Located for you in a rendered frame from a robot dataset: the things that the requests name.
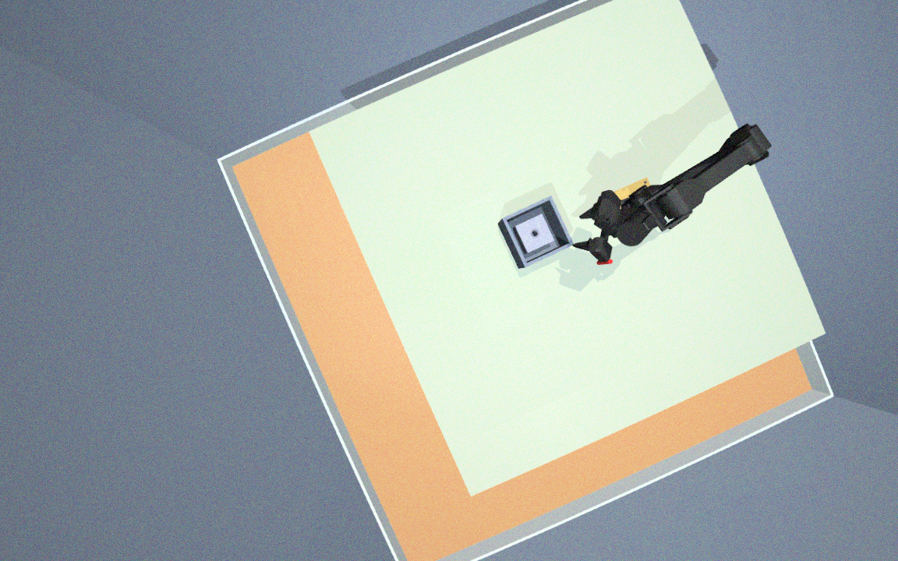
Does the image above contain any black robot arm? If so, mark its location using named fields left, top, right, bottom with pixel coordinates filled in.
left=590, top=123, right=772, bottom=246

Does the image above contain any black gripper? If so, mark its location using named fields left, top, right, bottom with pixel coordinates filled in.
left=572, top=190, right=631, bottom=262

